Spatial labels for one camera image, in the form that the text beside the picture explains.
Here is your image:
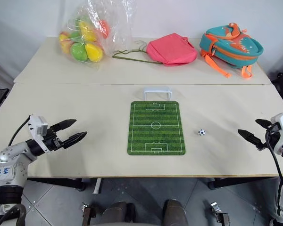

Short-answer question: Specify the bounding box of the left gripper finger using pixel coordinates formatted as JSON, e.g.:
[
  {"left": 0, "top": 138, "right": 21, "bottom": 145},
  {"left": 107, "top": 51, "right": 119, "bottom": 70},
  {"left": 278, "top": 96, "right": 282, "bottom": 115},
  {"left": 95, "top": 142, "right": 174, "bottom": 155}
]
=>
[
  {"left": 61, "top": 131, "right": 88, "bottom": 149},
  {"left": 49, "top": 119, "right": 77, "bottom": 133}
]

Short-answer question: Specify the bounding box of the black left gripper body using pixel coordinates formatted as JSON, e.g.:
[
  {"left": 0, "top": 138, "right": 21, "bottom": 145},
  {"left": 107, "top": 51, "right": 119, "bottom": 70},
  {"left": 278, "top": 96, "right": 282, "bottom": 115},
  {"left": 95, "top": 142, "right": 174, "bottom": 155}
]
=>
[{"left": 42, "top": 127, "right": 64, "bottom": 153}]

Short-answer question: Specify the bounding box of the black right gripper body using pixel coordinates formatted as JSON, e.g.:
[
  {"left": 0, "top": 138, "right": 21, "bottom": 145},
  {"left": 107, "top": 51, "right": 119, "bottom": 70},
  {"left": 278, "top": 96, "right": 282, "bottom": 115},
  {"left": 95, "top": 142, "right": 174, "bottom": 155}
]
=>
[{"left": 265, "top": 121, "right": 283, "bottom": 142}]

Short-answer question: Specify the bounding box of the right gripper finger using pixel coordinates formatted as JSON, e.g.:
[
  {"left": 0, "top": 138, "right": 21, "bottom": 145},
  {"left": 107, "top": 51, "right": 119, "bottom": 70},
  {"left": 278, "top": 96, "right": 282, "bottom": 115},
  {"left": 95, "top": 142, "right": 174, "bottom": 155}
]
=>
[
  {"left": 255, "top": 119, "right": 272, "bottom": 129},
  {"left": 237, "top": 129, "right": 266, "bottom": 152}
]

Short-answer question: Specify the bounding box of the green soccer field mat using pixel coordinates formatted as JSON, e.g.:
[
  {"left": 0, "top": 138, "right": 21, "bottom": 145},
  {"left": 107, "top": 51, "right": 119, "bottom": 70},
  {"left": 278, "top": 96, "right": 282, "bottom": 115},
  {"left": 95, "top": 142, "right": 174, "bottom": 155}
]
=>
[{"left": 126, "top": 100, "right": 187, "bottom": 156}]

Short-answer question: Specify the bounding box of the black table base bar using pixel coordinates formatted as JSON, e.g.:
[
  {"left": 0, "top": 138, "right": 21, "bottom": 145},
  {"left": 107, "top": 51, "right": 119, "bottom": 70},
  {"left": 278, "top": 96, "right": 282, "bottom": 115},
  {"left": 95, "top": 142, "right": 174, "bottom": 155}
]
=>
[
  {"left": 207, "top": 177, "right": 283, "bottom": 190},
  {"left": 26, "top": 177, "right": 87, "bottom": 192}
]

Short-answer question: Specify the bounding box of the white table leg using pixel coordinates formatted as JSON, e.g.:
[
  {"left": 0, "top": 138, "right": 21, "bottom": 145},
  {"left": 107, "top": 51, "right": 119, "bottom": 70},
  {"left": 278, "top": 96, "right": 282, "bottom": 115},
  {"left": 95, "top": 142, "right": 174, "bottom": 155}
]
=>
[{"left": 92, "top": 178, "right": 104, "bottom": 195}]

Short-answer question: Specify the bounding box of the large green toy pear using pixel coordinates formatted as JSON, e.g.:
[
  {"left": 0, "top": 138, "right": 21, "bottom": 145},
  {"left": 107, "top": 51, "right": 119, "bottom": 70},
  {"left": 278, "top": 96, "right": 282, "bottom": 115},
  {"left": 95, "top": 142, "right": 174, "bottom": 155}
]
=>
[{"left": 70, "top": 42, "right": 88, "bottom": 63}]

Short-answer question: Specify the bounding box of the yellow toy fruit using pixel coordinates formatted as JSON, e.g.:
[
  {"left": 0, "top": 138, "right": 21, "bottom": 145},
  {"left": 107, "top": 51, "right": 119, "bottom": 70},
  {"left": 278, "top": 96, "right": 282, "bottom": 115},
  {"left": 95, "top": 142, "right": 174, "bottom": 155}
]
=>
[
  {"left": 78, "top": 21, "right": 98, "bottom": 43},
  {"left": 84, "top": 43, "right": 103, "bottom": 63}
]

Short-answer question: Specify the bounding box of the teal orange dinosaur backpack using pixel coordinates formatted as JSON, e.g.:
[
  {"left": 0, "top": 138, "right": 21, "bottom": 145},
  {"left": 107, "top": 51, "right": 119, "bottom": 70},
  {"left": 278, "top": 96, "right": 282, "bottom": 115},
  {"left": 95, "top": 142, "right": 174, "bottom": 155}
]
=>
[{"left": 199, "top": 22, "right": 265, "bottom": 80}]

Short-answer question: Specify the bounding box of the yellow pink toy peach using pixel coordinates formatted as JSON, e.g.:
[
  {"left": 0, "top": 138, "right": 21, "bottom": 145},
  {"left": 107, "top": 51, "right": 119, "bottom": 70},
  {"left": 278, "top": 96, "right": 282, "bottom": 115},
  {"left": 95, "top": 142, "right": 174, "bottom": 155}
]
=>
[{"left": 58, "top": 30, "right": 73, "bottom": 54}]

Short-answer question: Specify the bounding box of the dark rounded shape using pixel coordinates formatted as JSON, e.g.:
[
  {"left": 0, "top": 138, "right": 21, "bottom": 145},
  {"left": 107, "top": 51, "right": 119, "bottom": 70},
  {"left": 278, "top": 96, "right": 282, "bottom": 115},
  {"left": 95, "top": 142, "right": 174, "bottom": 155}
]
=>
[
  {"left": 163, "top": 198, "right": 189, "bottom": 226},
  {"left": 100, "top": 201, "right": 136, "bottom": 226}
]

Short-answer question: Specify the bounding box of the small white goal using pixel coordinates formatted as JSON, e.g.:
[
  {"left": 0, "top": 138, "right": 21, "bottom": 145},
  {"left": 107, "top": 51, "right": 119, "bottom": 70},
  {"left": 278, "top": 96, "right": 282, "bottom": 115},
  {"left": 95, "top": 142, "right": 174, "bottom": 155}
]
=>
[{"left": 143, "top": 86, "right": 173, "bottom": 101}]

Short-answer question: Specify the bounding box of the clear plastic bag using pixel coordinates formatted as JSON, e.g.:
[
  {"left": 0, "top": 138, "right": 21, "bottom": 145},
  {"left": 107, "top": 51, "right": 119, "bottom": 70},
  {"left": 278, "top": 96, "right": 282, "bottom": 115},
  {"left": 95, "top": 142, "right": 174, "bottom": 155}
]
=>
[{"left": 58, "top": 0, "right": 135, "bottom": 69}]

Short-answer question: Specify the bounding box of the orange toy fruit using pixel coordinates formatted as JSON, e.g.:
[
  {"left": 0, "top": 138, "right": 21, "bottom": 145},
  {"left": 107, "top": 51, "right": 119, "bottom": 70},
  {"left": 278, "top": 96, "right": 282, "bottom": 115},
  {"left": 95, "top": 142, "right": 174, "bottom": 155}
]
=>
[{"left": 100, "top": 19, "right": 110, "bottom": 40}]

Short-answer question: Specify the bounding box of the small green toy fruit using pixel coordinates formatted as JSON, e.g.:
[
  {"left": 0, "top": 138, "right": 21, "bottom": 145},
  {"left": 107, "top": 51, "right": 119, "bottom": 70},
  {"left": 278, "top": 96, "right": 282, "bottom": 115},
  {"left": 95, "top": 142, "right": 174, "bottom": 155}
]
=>
[{"left": 75, "top": 15, "right": 91, "bottom": 27}]

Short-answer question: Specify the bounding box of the pink fabric bag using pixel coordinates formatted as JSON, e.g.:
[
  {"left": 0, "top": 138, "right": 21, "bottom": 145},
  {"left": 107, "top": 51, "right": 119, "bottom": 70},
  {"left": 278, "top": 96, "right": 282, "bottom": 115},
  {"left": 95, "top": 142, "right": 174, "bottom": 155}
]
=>
[{"left": 146, "top": 32, "right": 199, "bottom": 67}]

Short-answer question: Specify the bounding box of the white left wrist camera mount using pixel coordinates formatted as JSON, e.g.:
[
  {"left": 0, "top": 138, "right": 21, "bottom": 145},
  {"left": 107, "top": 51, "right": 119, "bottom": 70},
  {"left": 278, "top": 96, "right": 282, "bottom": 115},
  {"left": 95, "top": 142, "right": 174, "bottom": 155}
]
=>
[{"left": 28, "top": 114, "right": 50, "bottom": 154}]

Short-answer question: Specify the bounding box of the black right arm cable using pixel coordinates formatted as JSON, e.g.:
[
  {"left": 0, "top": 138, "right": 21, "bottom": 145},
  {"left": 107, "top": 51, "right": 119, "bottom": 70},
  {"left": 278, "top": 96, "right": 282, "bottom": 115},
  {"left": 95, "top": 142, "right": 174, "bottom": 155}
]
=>
[{"left": 265, "top": 128, "right": 283, "bottom": 214}]

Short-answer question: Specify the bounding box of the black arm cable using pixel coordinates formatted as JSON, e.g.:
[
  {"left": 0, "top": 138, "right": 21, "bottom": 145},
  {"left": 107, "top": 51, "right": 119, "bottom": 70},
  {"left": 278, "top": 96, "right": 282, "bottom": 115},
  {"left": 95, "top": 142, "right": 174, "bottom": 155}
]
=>
[
  {"left": 8, "top": 116, "right": 30, "bottom": 148},
  {"left": 265, "top": 128, "right": 283, "bottom": 214}
]

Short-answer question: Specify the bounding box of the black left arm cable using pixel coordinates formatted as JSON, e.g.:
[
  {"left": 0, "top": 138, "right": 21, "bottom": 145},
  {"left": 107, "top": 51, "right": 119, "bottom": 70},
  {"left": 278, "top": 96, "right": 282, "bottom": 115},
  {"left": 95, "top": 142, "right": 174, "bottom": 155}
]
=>
[{"left": 8, "top": 116, "right": 30, "bottom": 148}]

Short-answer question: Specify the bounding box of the thick black hose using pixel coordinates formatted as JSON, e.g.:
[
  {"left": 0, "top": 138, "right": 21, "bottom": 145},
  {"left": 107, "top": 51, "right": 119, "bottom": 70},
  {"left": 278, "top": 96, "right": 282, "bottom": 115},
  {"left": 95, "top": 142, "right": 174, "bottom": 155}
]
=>
[{"left": 0, "top": 203, "right": 27, "bottom": 226}]

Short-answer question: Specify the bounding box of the olive wire clothes hanger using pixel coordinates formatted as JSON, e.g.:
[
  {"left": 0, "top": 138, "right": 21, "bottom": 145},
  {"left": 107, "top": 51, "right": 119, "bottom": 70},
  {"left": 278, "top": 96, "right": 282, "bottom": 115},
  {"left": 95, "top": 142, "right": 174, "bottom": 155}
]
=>
[{"left": 111, "top": 49, "right": 163, "bottom": 65}]

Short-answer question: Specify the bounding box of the beige wire clothes hanger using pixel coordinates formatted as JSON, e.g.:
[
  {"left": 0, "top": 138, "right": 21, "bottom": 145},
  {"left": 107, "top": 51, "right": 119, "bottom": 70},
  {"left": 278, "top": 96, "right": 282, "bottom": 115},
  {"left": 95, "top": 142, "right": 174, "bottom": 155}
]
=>
[{"left": 131, "top": 40, "right": 149, "bottom": 54}]

